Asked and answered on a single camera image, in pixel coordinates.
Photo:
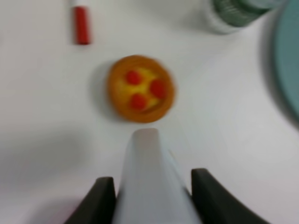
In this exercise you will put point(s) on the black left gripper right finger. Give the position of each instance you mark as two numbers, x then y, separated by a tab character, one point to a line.
215	204

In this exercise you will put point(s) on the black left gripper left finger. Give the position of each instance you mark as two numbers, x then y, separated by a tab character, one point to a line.
98	205

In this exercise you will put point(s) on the white blue shampoo bottle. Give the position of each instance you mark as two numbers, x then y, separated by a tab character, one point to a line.
152	190

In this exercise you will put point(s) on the toy fruit tart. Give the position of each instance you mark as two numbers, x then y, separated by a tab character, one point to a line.
140	89

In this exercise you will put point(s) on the teal round plate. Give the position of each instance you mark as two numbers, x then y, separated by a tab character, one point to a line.
285	60

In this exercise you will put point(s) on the clear water bottle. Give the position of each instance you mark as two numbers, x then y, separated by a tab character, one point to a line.
228	16

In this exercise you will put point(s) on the red white marker pen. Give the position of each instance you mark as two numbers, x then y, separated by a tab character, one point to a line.
80	22

